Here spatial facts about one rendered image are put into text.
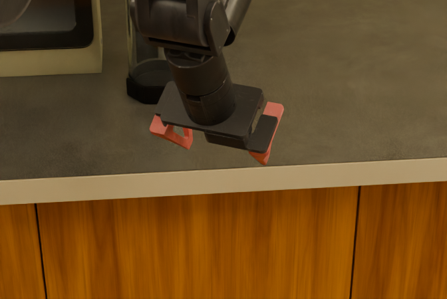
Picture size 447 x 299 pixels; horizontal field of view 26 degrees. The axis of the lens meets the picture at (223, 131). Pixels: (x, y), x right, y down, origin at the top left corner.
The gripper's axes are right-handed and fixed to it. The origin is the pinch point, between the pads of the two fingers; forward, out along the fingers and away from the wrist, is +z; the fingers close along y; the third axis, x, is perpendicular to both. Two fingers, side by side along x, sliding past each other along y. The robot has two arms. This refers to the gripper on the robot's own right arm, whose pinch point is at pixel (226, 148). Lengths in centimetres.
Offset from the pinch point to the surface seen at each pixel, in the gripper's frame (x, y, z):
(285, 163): -8.5, -2.4, 15.7
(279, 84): -27.3, 6.0, 25.7
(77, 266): 9.5, 24.5, 25.3
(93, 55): -22.4, 34.2, 19.2
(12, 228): 9.5, 31.7, 17.1
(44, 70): -18.2, 41.0, 19.5
